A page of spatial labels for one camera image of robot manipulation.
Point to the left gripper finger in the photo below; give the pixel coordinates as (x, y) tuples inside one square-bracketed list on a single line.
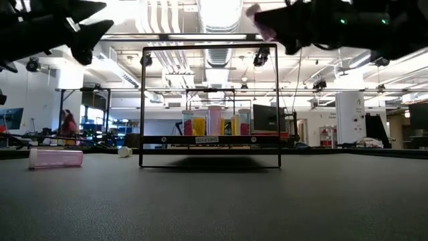
[(87, 37), (85, 10)]

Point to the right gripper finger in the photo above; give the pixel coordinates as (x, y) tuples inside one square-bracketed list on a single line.
[(287, 23)]

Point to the pink pill bottle white cap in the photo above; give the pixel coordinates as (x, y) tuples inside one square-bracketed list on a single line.
[(268, 33), (57, 159), (214, 122)]

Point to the blue pill bottle red pills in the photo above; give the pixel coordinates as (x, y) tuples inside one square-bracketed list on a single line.
[(244, 129)]

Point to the yellow-green pill bottle white cap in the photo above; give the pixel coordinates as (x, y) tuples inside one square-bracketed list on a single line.
[(235, 126)]

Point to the wooden shelf black metal frame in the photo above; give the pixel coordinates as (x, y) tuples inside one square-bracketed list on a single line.
[(267, 140)]

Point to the blue pill bottle white cap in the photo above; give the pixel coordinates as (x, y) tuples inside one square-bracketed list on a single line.
[(207, 125)]

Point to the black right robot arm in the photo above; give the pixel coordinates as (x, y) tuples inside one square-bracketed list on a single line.
[(384, 33)]

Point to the black ceiling spotlight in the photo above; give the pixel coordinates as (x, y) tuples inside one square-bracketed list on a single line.
[(261, 57), (148, 60), (32, 65), (319, 84)]

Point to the black round knob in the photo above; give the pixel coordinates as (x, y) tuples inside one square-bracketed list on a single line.
[(2, 99)]

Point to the blue screen monitor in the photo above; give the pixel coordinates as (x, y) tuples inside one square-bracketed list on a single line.
[(11, 118)]

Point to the person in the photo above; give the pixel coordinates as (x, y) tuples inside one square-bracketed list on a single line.
[(68, 129)]

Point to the white column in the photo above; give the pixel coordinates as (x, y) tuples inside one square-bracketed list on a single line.
[(349, 114)]

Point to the black monitor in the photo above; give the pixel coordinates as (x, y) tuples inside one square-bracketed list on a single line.
[(264, 118), (419, 115)]

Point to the black angled stand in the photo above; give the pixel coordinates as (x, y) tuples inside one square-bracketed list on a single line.
[(374, 129)]

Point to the white rack red items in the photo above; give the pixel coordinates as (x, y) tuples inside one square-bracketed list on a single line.
[(327, 142)]

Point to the white crumpled cloth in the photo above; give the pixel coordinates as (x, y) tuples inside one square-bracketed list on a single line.
[(369, 143)]

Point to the black table mat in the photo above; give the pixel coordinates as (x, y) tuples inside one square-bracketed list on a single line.
[(100, 207)]

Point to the black metal workstation frame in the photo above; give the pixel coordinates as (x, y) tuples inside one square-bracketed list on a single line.
[(61, 100)]

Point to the black ceiling light rail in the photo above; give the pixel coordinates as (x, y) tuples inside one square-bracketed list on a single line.
[(164, 37)]

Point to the black aluminium table frame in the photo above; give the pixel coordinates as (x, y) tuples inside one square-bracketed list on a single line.
[(13, 154)]

